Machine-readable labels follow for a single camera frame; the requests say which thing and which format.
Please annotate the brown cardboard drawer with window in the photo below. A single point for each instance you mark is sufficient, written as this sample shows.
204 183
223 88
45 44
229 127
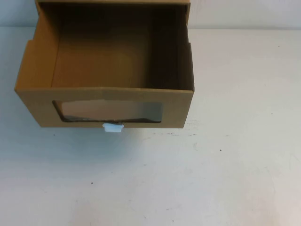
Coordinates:
35 106

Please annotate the brown cardboard box shell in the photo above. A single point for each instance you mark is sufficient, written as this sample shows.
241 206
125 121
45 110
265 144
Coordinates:
113 1

